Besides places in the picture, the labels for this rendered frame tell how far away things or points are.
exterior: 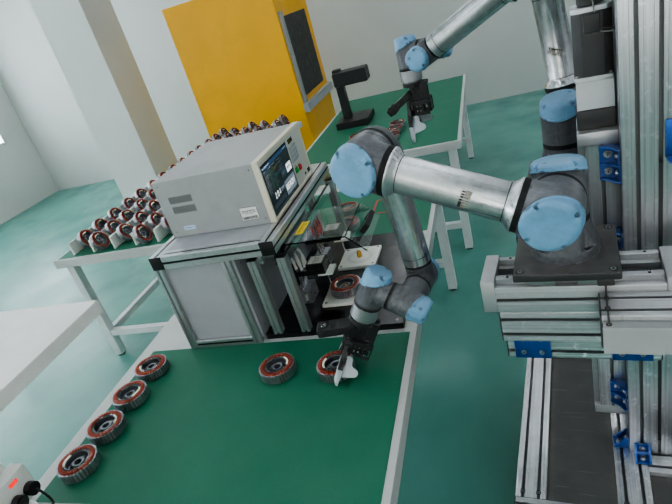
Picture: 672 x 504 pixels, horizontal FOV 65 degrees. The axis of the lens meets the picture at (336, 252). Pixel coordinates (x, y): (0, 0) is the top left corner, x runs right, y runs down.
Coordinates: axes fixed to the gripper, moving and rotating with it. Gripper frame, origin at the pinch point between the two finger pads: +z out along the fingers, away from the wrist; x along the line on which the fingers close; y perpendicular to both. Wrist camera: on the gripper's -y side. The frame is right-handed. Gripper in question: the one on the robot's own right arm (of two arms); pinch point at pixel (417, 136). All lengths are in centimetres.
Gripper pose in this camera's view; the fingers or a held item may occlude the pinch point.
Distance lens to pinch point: 203.1
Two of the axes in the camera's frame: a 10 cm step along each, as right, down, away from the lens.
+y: 9.0, -0.6, -4.3
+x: 3.5, -5.0, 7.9
